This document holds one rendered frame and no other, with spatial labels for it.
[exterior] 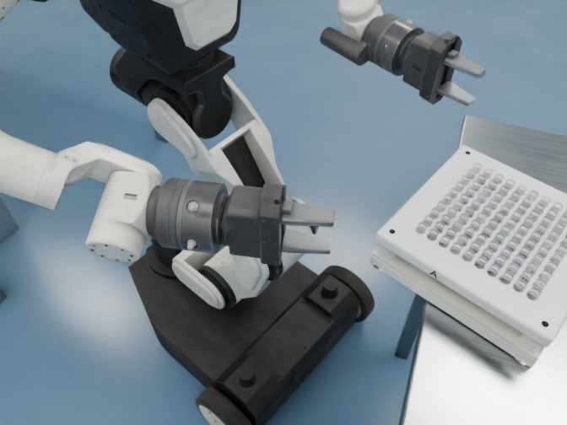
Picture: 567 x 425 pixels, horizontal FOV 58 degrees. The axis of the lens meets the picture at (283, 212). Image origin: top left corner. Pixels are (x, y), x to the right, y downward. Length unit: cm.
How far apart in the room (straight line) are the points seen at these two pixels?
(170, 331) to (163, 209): 96
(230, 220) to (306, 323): 93
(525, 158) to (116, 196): 69
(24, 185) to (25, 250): 147
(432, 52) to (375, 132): 153
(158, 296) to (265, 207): 107
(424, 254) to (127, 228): 38
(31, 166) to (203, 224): 20
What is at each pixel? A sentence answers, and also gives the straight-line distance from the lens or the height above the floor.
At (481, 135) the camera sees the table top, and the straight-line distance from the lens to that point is 102.
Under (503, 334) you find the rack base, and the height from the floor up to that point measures 91.
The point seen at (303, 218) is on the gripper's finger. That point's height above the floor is 105.
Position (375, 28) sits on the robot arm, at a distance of 95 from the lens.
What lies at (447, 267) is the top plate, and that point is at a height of 96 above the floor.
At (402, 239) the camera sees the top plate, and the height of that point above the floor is 96.
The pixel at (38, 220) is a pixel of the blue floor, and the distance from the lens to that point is 219.
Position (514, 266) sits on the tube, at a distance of 72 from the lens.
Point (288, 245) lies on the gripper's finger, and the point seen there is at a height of 99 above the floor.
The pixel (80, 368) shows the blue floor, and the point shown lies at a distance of 176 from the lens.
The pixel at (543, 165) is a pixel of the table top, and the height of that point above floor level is 89.
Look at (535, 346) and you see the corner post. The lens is 71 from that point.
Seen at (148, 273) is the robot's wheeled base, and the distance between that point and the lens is 167.
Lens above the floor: 149
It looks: 48 degrees down
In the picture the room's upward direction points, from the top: straight up
